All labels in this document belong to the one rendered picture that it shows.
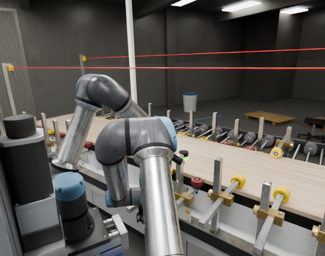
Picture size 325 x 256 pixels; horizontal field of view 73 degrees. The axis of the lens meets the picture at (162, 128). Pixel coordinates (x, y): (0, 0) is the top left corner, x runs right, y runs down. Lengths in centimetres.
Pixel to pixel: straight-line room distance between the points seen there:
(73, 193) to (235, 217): 109
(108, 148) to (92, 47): 683
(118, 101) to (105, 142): 26
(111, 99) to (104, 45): 667
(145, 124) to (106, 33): 698
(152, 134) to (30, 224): 36
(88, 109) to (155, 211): 56
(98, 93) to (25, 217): 47
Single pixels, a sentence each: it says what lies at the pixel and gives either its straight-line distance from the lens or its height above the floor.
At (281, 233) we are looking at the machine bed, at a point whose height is 71.
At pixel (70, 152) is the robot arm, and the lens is 99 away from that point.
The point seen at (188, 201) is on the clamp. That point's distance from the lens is 144.
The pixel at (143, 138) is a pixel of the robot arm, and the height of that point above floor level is 148.
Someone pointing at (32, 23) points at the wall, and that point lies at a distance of 732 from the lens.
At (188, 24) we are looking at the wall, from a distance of 890.
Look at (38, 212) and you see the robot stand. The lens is 63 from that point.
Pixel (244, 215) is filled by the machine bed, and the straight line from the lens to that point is 160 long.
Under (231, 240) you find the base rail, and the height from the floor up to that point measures 70.
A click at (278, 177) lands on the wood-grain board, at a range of 175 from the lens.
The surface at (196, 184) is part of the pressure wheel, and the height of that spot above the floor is 89.
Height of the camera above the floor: 168
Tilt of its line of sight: 17 degrees down
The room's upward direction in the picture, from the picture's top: 1 degrees counter-clockwise
